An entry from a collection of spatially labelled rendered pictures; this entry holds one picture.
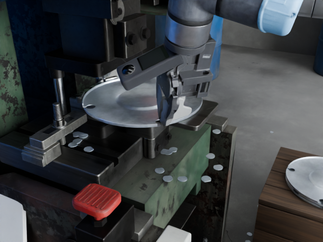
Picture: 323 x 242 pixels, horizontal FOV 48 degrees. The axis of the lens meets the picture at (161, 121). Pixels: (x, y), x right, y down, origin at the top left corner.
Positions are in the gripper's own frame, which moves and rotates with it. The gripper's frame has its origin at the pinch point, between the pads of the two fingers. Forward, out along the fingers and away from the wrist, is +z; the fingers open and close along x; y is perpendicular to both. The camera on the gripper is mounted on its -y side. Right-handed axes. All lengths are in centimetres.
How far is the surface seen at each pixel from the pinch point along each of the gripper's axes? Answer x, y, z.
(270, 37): 228, 220, 147
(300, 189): -1, 55, 44
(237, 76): 166, 145, 141
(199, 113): 2.7, 10.4, 2.4
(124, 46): 16.0, -4.0, -8.0
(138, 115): 5.7, -3.1, 3.2
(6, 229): 1.8, -36.0, 31.7
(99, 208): -18.5, -16.9, -2.7
